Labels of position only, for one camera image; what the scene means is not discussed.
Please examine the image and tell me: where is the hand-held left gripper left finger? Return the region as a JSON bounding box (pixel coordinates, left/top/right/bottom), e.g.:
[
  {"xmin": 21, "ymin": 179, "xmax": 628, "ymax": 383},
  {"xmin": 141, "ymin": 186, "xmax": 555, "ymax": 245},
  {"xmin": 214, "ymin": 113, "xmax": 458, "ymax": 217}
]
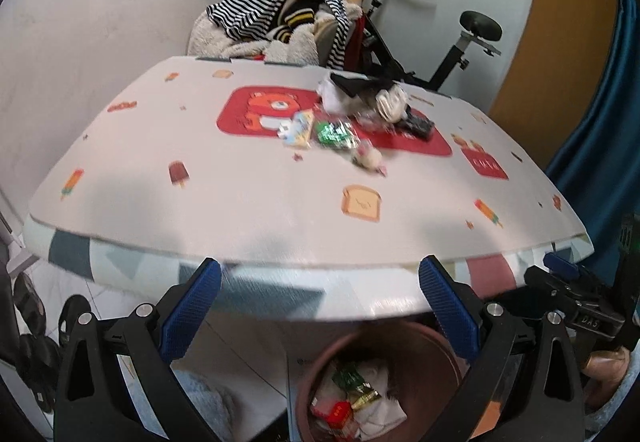
[{"xmin": 54, "ymin": 258, "xmax": 223, "ymax": 442}]

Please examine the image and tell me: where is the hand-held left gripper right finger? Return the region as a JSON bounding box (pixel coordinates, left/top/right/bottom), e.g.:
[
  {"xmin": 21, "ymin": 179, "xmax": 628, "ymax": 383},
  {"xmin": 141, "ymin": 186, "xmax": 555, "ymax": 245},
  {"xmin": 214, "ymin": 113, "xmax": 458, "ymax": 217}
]
[{"xmin": 419, "ymin": 256, "xmax": 586, "ymax": 442}]

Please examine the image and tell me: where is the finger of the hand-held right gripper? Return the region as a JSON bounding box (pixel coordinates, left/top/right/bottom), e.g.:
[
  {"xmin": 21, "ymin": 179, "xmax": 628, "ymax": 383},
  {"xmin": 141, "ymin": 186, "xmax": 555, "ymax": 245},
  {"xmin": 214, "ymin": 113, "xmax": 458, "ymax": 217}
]
[
  {"xmin": 542, "ymin": 252, "xmax": 596, "ymax": 287},
  {"xmin": 523, "ymin": 266, "xmax": 576, "ymax": 317}
]

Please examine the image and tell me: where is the brown trash bin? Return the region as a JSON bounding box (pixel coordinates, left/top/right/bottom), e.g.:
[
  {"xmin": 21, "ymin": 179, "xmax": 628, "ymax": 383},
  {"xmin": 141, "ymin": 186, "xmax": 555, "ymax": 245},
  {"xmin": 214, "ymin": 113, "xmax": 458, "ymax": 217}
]
[{"xmin": 295, "ymin": 321, "xmax": 463, "ymax": 442}]

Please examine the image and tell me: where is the green gold snack wrapper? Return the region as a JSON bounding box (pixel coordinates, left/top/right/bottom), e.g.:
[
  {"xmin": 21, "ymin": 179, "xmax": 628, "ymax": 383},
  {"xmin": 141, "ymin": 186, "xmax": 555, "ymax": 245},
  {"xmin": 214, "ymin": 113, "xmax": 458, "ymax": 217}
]
[{"xmin": 332, "ymin": 368, "xmax": 381, "ymax": 410}]

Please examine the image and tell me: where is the black dotted cloth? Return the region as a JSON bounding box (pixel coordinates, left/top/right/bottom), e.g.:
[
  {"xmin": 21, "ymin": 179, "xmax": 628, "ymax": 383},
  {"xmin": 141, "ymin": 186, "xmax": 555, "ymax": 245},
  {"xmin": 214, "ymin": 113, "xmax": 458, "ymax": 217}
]
[{"xmin": 330, "ymin": 72, "xmax": 401, "ymax": 97}]

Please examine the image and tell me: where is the person's right hand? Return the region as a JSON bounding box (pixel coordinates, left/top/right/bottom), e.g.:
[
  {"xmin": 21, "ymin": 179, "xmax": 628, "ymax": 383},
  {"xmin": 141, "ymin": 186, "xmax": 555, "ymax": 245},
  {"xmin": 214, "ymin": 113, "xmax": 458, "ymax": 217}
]
[{"xmin": 582, "ymin": 347, "xmax": 640, "ymax": 415}]

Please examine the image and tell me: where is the grey fuzzy slipper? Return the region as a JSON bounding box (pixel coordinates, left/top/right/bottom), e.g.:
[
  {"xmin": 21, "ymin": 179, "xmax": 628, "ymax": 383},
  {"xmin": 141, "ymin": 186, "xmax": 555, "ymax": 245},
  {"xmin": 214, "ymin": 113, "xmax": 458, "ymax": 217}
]
[{"xmin": 172, "ymin": 369, "xmax": 236, "ymax": 442}]

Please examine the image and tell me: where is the printed table cover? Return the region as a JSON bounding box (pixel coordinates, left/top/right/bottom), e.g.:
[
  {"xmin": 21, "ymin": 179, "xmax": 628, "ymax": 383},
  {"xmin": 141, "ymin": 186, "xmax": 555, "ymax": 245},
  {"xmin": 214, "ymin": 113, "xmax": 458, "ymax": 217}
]
[{"xmin": 22, "ymin": 56, "xmax": 596, "ymax": 323}]

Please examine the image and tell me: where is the blue curtain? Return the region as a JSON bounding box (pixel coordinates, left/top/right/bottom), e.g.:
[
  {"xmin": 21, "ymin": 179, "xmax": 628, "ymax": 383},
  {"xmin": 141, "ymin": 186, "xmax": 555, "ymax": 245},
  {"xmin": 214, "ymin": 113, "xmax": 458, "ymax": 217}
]
[{"xmin": 545, "ymin": 0, "xmax": 640, "ymax": 243}]

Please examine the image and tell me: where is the black slipper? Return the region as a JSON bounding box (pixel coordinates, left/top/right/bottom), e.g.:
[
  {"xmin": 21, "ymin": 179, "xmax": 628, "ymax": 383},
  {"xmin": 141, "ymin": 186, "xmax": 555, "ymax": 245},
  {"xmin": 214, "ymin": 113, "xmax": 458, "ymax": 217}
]
[{"xmin": 12, "ymin": 274, "xmax": 48, "ymax": 338}]

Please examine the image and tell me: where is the white plush toy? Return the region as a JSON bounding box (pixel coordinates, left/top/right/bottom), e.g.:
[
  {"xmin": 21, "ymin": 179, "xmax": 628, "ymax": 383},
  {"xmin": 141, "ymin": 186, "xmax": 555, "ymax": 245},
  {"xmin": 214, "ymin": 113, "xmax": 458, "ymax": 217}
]
[{"xmin": 350, "ymin": 142, "xmax": 388, "ymax": 175}]

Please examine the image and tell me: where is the black rectangular case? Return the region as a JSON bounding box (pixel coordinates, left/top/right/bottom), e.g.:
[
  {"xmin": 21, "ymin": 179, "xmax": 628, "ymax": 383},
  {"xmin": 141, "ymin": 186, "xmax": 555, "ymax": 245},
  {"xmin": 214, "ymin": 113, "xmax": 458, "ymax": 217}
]
[{"xmin": 400, "ymin": 112, "xmax": 436, "ymax": 140}]

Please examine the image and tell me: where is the colourful snack packet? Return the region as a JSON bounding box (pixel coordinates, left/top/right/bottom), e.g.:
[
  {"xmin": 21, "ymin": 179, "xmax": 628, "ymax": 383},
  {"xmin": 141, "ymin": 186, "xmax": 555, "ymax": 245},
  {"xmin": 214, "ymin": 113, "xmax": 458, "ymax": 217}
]
[{"xmin": 282, "ymin": 109, "xmax": 317, "ymax": 147}]

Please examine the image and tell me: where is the green wrapper litter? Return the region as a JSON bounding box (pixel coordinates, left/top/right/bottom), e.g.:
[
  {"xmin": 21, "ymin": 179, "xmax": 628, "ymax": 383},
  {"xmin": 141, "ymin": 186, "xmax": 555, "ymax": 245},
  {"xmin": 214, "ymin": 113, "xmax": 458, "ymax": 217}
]
[{"xmin": 315, "ymin": 119, "xmax": 358, "ymax": 150}]

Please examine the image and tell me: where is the white ribbed sock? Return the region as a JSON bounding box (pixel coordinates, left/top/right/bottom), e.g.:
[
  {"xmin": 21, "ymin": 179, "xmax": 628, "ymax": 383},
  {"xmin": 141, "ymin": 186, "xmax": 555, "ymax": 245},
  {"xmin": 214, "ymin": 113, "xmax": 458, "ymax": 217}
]
[{"xmin": 375, "ymin": 84, "xmax": 411, "ymax": 123}]

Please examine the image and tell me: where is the orange wooden door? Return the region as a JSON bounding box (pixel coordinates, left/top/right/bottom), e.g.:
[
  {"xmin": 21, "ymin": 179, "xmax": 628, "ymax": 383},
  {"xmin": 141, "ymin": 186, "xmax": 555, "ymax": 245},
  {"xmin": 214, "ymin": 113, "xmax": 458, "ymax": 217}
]
[{"xmin": 487, "ymin": 0, "xmax": 621, "ymax": 163}]

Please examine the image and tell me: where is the black exercise bike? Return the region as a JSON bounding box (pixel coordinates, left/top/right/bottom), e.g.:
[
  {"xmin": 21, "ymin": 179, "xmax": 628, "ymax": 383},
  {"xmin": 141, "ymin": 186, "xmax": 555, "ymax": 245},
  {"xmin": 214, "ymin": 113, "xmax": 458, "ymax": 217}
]
[{"xmin": 330, "ymin": 0, "xmax": 502, "ymax": 92}]

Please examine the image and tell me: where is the red garment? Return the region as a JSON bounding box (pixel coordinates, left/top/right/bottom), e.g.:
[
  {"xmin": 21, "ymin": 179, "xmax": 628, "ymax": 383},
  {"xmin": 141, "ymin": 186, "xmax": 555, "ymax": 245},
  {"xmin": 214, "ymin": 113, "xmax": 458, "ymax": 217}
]
[{"xmin": 345, "ymin": 16, "xmax": 366, "ymax": 72}]

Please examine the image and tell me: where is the black garment with yellow stripes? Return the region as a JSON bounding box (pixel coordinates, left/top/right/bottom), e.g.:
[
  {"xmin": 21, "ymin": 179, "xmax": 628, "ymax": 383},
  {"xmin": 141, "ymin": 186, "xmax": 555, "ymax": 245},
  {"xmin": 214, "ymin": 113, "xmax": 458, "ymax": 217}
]
[{"xmin": 272, "ymin": 0, "xmax": 326, "ymax": 42}]

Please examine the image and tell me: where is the black white striped shirt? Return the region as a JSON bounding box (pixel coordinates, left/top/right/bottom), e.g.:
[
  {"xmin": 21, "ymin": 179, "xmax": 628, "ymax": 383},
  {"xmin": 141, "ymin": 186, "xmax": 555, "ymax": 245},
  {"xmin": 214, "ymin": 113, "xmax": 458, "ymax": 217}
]
[{"xmin": 206, "ymin": 0, "xmax": 353, "ymax": 72}]

